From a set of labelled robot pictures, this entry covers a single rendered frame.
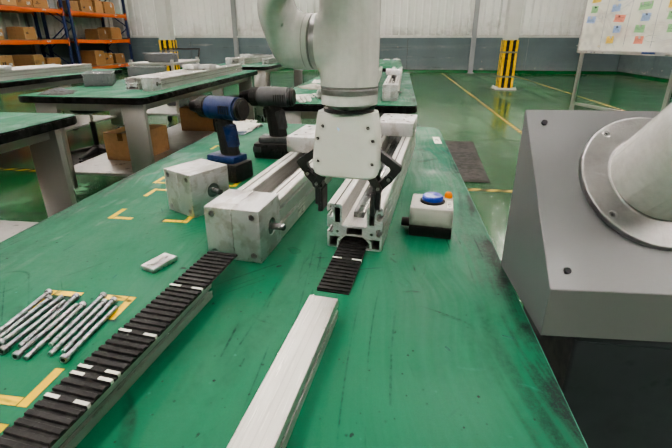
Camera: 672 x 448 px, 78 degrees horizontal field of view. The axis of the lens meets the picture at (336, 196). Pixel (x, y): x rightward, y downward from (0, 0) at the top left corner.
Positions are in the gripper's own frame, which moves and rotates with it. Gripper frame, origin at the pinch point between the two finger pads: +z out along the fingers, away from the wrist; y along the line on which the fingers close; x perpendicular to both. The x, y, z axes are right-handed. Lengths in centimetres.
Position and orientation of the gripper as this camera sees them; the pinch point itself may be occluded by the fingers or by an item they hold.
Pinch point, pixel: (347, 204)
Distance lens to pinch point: 67.4
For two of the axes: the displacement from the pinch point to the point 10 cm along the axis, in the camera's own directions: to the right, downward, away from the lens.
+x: 2.5, -3.4, 9.1
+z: 0.0, 9.4, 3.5
